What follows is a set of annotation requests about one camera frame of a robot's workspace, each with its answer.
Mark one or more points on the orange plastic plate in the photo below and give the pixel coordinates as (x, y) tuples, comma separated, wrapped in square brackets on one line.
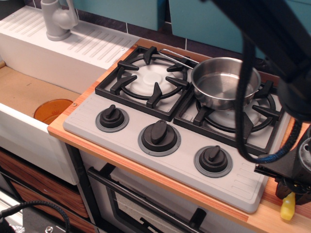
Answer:
[(50, 110)]

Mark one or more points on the black left stove knob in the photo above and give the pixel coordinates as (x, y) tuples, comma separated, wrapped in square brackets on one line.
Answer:
[(112, 119)]

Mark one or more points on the grey toy stove top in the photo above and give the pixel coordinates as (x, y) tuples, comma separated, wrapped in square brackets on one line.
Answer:
[(242, 187)]

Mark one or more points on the stainless steel pan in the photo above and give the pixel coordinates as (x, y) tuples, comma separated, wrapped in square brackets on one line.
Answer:
[(215, 80)]

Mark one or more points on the grey toy faucet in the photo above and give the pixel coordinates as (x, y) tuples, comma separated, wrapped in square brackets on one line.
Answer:
[(58, 21)]

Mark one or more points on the yellow toy fry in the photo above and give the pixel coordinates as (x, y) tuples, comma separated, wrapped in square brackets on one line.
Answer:
[(288, 207)]

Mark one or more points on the black left burner grate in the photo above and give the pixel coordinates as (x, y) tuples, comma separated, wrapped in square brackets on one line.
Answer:
[(151, 81)]

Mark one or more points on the black burner grate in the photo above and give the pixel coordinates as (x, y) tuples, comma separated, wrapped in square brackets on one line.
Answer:
[(151, 81), (265, 121)]

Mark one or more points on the black right burner grate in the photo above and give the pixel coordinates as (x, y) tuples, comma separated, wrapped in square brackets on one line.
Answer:
[(265, 121)]

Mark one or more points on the white toy sink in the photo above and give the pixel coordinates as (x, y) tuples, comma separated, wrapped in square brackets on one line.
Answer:
[(34, 70)]

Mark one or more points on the black middle stove knob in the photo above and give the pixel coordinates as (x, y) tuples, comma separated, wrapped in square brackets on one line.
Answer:
[(159, 139)]

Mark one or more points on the toy oven door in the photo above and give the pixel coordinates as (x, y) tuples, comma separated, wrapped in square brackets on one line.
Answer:
[(144, 216)]

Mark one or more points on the black stove knob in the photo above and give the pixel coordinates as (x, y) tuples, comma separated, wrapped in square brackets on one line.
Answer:
[(159, 139), (112, 119), (213, 161)]

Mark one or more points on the wood grain drawer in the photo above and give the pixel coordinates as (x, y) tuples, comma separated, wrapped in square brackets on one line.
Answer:
[(27, 182)]

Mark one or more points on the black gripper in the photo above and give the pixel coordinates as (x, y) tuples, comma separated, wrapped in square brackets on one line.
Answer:
[(292, 173)]

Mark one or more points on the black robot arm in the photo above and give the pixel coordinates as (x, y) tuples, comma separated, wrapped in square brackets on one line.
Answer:
[(271, 26)]

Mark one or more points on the black right stove knob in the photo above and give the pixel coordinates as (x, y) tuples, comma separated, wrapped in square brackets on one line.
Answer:
[(213, 161)]

